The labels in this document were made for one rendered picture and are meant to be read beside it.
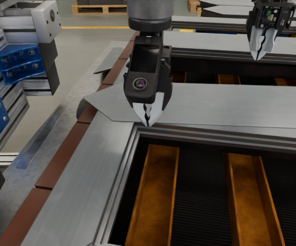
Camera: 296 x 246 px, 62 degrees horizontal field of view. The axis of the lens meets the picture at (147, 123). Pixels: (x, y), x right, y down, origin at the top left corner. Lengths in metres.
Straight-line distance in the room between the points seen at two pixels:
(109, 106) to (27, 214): 0.28
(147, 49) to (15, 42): 0.53
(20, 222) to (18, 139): 1.58
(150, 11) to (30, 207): 0.35
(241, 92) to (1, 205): 0.62
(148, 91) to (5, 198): 0.44
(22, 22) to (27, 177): 0.43
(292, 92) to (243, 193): 0.28
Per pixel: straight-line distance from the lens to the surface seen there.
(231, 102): 0.62
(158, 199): 0.59
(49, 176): 0.47
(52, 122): 0.85
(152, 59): 0.39
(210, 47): 0.93
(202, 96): 0.62
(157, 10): 0.40
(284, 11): 0.66
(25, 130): 2.05
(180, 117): 0.54
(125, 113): 0.55
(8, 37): 0.86
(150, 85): 0.37
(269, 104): 0.64
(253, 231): 0.59
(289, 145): 0.56
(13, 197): 0.67
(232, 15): 1.37
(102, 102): 0.59
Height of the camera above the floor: 1.16
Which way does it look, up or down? 37 degrees down
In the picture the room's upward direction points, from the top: straight up
